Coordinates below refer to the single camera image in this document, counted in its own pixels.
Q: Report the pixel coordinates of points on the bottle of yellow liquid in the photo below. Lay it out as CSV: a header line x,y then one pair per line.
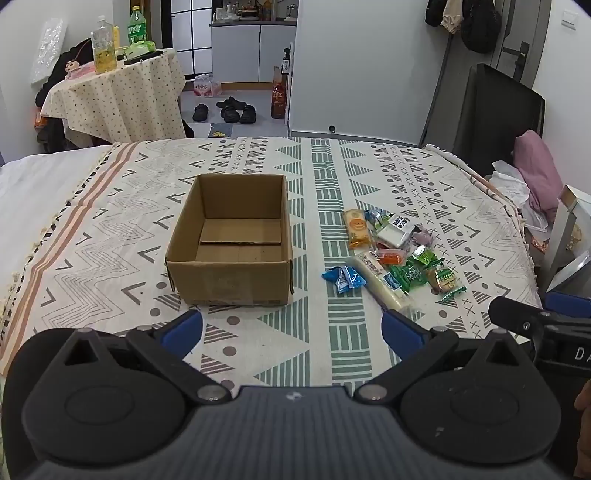
x,y
104,50

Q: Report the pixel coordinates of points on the person's right hand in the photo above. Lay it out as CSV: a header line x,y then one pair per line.
x,y
584,397

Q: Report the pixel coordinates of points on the pack of water bottles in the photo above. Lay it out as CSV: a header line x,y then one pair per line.
x,y
207,86

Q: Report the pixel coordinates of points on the grey kitchen cabinet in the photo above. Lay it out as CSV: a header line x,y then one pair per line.
x,y
244,53

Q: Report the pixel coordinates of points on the black chair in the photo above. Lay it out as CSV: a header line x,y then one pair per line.
x,y
498,120

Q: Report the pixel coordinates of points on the black grid glass door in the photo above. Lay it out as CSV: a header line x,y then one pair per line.
x,y
191,32

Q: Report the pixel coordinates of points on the dark green snack packet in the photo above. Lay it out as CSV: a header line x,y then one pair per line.
x,y
408,277

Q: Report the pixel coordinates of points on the brown cardboard box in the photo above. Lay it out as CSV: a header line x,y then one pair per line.
x,y
231,258

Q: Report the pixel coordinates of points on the blue snack packet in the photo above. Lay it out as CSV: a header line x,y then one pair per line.
x,y
344,278

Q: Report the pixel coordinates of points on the dark bag with yellow label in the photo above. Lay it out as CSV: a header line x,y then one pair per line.
x,y
220,130

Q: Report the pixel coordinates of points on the hanging black bag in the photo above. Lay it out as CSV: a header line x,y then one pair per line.
x,y
482,27

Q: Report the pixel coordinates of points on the dark clothes pile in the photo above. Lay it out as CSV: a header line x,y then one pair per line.
x,y
51,134

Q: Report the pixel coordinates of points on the flat black case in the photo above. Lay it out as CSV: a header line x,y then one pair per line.
x,y
143,57

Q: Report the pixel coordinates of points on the brown green snack packet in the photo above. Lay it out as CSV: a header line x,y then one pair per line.
x,y
441,279

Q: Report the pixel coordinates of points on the white box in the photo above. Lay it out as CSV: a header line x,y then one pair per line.
x,y
561,240

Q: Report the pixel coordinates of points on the white spray bottle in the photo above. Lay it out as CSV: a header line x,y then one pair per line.
x,y
286,60

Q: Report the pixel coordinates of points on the white light switch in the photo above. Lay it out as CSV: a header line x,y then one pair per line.
x,y
571,20

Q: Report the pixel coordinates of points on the pink snack packet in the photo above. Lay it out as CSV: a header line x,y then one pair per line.
x,y
422,236

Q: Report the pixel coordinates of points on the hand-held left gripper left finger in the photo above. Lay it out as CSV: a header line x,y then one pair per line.
x,y
182,330

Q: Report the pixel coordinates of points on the white bed sheet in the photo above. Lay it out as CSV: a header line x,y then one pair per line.
x,y
41,194

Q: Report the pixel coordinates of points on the bubble wrap sheet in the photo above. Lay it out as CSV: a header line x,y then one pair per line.
x,y
48,50

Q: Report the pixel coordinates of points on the hanging beige garment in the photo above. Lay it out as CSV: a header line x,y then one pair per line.
x,y
453,18

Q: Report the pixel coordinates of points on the orange rice cracker packet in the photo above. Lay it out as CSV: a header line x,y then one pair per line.
x,y
358,228

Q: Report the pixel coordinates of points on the red orange snack packet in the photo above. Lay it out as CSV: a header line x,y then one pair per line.
x,y
391,256

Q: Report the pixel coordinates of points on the brown drink bottle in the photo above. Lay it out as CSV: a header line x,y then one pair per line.
x,y
278,102

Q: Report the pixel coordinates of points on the round table with dotted cloth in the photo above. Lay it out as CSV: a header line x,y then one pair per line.
x,y
120,97

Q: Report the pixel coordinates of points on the white packet with black label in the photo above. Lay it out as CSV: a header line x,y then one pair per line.
x,y
395,230

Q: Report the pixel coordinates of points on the long white snack packet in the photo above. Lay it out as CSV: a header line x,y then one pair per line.
x,y
381,279

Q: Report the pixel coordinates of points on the pink case with cartoon figure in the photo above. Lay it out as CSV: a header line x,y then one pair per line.
x,y
82,70

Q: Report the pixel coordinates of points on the green white striped packet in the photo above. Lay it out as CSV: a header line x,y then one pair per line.
x,y
451,294

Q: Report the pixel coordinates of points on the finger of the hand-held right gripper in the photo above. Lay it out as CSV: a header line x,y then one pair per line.
x,y
565,302
517,314

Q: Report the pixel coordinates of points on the green soda bottle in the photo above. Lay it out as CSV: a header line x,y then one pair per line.
x,y
137,27

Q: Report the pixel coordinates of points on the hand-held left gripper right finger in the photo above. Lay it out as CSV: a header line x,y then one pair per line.
x,y
401,332

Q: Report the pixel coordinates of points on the green tissue pack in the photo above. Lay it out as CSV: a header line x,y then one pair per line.
x,y
140,48

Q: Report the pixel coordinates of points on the pink cloth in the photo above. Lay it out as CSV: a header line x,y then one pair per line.
x,y
538,170

